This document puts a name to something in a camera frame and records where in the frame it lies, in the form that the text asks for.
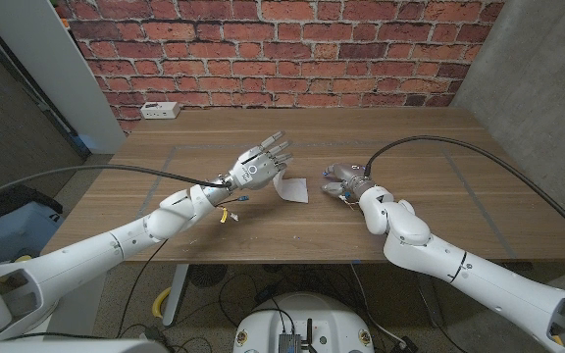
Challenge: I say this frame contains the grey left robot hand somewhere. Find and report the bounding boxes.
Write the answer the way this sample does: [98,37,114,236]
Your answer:
[218,129,294,192]

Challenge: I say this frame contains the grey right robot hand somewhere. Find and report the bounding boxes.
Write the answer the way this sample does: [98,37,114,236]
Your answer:
[320,163,377,201]

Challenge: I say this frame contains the white tissue sheet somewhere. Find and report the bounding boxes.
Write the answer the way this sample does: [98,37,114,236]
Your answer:
[272,169,310,205]

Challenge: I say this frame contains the white power strip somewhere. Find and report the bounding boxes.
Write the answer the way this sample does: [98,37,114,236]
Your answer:
[139,101,181,121]

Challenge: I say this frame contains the red brick printed backdrop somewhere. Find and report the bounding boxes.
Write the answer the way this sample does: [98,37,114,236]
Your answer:
[59,0,505,136]

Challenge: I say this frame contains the round black floor fan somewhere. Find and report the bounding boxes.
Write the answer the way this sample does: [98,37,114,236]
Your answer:
[188,264,229,289]

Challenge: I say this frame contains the white robot torso base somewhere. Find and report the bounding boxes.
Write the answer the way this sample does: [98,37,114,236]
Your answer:
[232,292,376,353]

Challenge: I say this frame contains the white table leg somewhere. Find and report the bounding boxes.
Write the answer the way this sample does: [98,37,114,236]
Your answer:
[162,263,190,328]

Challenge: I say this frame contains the black floor plug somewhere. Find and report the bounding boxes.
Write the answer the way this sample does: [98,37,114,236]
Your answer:
[388,335,419,353]

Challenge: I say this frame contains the grey box on torso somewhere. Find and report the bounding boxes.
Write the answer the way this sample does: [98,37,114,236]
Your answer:
[277,332,303,353]

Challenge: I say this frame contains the blue storage bin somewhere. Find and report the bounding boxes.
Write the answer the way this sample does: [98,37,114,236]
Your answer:
[0,200,66,264]

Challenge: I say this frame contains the white robot body edge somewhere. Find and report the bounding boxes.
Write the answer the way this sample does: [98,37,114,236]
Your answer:
[0,339,171,353]

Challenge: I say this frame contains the right wrist coloured wires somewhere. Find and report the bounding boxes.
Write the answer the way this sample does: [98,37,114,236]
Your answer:
[338,193,362,210]

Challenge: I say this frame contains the wrist coloured wires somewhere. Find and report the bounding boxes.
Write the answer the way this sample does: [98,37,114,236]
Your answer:
[215,194,250,225]
[338,193,362,210]

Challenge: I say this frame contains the left wrist coloured wires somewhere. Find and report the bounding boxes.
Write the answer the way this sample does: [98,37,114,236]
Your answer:
[215,194,250,225]

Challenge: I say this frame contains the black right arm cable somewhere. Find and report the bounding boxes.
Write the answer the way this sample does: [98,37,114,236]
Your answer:
[363,135,565,249]

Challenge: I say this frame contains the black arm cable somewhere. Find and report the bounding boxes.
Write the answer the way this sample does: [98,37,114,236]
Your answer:
[363,135,565,249]
[0,164,230,210]

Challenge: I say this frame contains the white floor cable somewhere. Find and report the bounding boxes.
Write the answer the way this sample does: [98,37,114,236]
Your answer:
[349,264,406,347]

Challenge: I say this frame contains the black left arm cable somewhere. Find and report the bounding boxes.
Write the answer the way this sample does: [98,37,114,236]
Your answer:
[0,164,230,210]

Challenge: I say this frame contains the yellow hose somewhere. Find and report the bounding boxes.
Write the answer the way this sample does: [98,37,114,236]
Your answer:
[151,286,172,319]

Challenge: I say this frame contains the white wall panel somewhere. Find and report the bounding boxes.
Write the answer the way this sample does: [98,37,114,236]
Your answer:
[0,0,127,156]

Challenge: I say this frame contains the dark metal door frame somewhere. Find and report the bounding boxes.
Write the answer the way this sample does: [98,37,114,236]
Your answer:
[0,9,91,161]

